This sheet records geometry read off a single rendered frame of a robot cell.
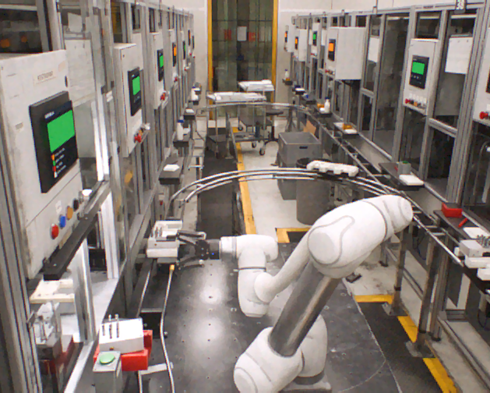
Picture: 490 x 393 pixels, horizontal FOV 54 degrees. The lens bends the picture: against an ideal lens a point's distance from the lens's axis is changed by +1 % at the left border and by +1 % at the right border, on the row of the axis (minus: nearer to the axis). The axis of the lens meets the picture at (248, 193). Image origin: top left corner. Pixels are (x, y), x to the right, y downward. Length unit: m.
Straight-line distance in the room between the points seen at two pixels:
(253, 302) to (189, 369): 0.40
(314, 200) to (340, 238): 3.56
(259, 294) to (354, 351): 0.56
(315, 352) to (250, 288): 0.31
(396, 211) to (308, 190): 3.40
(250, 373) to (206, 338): 0.53
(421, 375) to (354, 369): 1.18
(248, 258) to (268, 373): 0.39
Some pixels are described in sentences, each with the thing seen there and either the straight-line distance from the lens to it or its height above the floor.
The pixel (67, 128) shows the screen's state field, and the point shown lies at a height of 1.65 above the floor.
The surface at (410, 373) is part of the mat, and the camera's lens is 3.09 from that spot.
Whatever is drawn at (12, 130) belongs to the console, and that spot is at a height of 1.70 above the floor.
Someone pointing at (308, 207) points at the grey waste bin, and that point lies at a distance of 4.74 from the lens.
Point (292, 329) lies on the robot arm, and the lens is 1.45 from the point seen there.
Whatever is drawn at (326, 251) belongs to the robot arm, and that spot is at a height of 1.39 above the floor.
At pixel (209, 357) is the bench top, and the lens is 1.96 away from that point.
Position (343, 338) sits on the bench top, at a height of 0.68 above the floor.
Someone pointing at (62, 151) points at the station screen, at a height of 1.60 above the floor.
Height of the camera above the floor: 1.91
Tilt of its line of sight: 20 degrees down
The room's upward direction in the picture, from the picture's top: 1 degrees clockwise
